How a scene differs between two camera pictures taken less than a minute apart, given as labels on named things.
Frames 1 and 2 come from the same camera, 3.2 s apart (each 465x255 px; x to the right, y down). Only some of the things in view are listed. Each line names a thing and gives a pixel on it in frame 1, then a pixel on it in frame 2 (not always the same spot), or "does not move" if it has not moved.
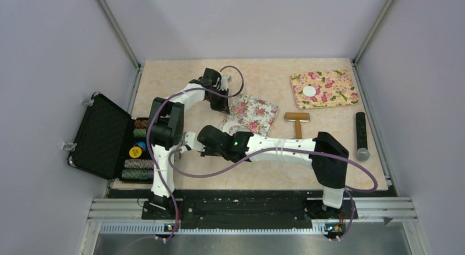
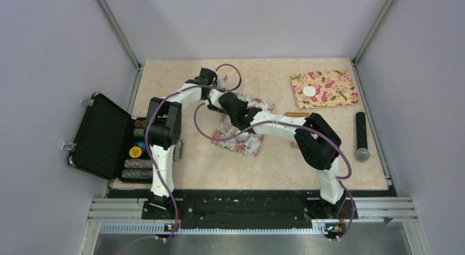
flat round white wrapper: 309,91 does not move
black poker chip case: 112,143 does not move
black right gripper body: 208,152 -> 233,120
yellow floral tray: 333,88 does not move
